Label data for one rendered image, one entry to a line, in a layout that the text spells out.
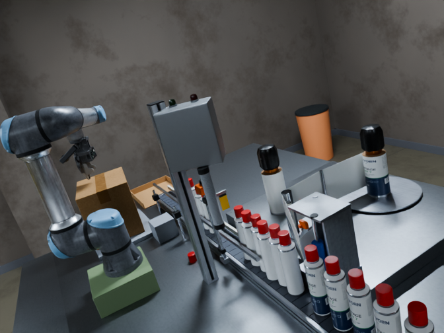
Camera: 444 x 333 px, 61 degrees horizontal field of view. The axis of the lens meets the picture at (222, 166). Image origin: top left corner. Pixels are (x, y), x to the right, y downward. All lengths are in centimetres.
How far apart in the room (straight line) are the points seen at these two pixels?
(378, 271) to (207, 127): 67
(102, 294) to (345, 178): 101
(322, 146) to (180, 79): 173
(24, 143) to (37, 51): 266
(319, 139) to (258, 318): 329
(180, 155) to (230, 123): 332
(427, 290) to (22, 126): 133
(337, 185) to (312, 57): 356
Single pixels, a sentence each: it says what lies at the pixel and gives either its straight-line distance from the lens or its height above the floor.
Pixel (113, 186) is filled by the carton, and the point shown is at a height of 112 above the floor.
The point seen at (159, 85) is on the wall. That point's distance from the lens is 414.
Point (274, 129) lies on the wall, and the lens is 476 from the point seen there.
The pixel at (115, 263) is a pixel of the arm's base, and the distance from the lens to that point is 148.
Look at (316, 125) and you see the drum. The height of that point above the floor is 44.
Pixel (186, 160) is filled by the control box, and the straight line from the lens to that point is 116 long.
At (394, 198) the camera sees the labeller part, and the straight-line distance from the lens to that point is 161.
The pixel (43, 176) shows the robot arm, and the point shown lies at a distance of 143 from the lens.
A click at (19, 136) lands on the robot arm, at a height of 150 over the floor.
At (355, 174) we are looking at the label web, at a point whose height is 99.
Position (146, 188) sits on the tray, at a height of 84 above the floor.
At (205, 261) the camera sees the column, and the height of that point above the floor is 92.
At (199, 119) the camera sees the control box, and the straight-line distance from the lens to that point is 111.
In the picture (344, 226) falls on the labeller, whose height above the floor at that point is 109.
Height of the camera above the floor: 165
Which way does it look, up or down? 19 degrees down
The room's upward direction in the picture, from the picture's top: 15 degrees counter-clockwise
